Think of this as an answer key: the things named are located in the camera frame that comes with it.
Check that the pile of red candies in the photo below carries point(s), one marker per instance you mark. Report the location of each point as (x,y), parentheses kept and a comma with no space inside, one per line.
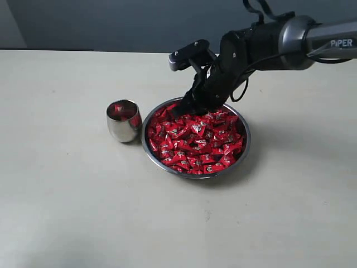
(195,142)

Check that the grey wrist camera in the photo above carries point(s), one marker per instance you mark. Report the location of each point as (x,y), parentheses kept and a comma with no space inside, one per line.
(194,54)

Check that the stainless steel cup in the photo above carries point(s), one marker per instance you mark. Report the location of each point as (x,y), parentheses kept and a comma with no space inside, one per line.
(125,131)

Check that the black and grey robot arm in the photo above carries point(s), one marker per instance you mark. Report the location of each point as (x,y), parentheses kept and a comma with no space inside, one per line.
(288,42)

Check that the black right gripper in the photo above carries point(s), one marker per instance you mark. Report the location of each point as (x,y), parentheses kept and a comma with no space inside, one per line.
(210,90)

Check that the red candies in cup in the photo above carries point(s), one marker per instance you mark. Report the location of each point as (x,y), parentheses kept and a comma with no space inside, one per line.
(120,112)

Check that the stainless steel bowl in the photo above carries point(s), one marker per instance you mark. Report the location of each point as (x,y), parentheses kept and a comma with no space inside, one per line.
(152,156)

